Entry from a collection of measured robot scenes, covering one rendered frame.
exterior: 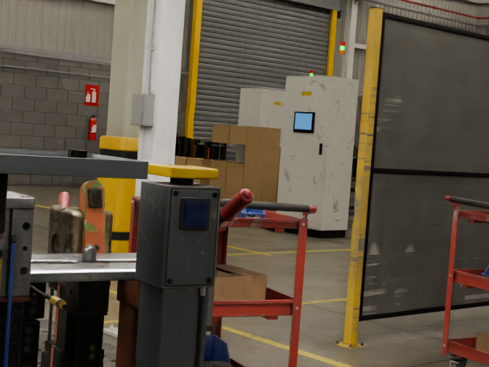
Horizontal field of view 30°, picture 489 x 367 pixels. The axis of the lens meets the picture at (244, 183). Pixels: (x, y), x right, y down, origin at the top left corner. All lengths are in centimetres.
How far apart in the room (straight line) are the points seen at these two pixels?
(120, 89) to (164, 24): 327
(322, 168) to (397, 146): 565
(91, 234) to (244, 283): 198
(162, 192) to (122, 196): 731
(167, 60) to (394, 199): 163
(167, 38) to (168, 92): 30
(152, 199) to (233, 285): 240
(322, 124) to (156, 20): 629
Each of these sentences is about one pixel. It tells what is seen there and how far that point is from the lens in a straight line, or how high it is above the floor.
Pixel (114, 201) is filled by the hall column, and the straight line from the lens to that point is 832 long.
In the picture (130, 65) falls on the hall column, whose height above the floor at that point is 176.
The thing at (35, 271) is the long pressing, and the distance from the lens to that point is 123.
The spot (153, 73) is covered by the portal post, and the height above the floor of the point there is 151.
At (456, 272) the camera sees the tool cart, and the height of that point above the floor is 59.
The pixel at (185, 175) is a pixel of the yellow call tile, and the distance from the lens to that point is 99.
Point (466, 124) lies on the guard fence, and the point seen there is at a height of 138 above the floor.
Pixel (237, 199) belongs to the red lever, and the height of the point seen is 112.
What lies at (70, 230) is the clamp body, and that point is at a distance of 148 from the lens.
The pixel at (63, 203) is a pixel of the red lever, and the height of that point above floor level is 106.
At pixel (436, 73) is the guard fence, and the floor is 168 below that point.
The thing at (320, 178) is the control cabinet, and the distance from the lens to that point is 1129.
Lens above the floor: 120
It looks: 3 degrees down
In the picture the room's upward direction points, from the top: 4 degrees clockwise
